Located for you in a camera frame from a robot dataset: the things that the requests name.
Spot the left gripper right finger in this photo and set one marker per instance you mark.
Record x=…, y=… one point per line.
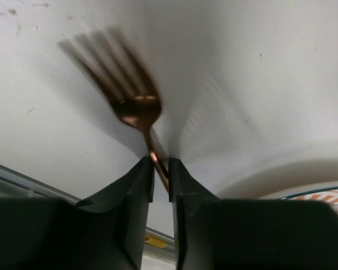
x=214, y=233

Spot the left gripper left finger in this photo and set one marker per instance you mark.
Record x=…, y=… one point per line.
x=103, y=231

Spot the patterned glass plate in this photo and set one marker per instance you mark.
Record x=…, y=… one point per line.
x=326, y=192

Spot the copper fork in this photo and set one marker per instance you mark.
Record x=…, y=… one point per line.
x=134, y=99

